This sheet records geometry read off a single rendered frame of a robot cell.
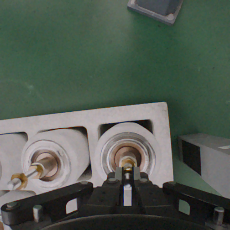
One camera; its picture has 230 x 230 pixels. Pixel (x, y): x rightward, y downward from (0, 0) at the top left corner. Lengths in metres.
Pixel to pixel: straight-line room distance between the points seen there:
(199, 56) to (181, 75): 0.08
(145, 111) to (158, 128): 0.04
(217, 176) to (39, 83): 0.50
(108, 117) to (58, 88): 0.26
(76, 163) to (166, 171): 0.16
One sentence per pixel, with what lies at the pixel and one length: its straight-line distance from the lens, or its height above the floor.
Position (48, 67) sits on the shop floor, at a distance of 0.56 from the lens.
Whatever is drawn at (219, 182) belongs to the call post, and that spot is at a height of 0.23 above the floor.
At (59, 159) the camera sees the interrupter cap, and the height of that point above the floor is 0.25.
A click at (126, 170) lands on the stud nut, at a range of 0.17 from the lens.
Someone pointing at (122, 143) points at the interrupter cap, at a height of 0.25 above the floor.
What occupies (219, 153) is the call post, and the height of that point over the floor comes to 0.24.
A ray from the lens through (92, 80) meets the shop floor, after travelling 0.51.
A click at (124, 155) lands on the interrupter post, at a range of 0.23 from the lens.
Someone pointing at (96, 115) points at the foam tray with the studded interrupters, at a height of 0.18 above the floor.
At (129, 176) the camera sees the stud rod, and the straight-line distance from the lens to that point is 0.17.
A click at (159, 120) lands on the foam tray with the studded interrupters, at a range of 0.32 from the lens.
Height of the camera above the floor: 0.49
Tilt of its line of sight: 86 degrees down
